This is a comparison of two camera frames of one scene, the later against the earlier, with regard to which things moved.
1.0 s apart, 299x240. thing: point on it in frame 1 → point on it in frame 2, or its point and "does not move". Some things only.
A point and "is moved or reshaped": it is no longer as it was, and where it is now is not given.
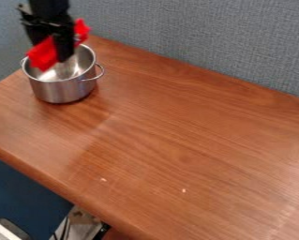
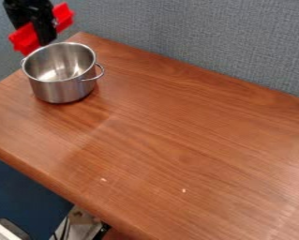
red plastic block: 43,52 is moved or reshaped
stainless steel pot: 70,82 does not move
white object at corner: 4,230 does not move
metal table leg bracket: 79,225 does not move
